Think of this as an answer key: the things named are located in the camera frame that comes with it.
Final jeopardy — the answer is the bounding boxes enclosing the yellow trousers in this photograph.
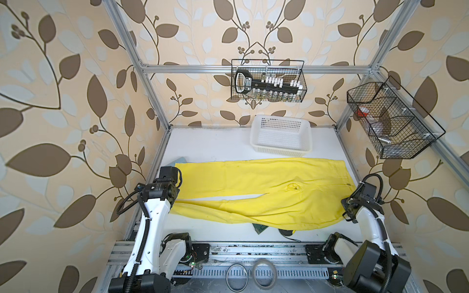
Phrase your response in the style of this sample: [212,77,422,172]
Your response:
[171,157,355,231]

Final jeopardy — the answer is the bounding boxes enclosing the white plastic basket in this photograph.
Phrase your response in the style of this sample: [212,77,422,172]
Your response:
[250,115,313,157]

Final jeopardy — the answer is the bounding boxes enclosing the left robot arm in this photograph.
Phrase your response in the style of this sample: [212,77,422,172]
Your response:
[108,166,192,293]

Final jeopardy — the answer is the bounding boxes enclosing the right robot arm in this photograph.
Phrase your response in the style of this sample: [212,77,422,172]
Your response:
[322,181,412,293]

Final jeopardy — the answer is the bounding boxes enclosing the light blue stapler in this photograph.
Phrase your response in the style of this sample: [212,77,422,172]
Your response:
[166,157,187,167]

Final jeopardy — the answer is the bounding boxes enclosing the red item in basket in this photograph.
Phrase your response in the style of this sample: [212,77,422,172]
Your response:
[356,106,370,118]

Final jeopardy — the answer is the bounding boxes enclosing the black tape measure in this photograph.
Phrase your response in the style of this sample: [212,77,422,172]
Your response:
[278,229,294,238]

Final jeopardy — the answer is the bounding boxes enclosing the black socket set holder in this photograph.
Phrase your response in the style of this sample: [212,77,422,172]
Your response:
[232,68,306,95]

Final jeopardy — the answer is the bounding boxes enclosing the grey tape roll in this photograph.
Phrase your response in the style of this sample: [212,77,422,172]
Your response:
[252,259,278,291]

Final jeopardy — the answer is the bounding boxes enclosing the black wire basket right wall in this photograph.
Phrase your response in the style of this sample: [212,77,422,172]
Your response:
[347,76,446,159]

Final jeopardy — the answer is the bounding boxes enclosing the black wire basket wall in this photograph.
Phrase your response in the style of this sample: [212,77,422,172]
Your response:
[347,76,446,159]
[231,59,307,103]

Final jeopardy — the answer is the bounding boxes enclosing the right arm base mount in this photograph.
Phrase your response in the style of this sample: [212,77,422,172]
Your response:
[305,243,334,264]

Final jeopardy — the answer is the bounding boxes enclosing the black wire basket back wall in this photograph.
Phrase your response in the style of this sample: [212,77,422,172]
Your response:
[231,59,307,103]

